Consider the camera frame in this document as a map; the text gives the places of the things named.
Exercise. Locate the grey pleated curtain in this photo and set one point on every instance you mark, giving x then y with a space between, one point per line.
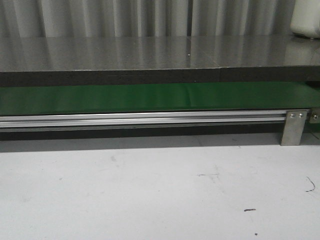
143 18

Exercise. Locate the green conveyor belt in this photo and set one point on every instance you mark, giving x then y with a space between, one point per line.
82 99

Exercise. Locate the aluminium conveyor side rail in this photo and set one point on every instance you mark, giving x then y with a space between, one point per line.
141 118

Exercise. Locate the steel end bracket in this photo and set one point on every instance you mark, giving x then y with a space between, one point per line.
314 115

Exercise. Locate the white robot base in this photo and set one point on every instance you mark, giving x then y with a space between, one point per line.
305 19

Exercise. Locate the steel conveyor support bracket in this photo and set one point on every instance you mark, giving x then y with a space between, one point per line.
293 127

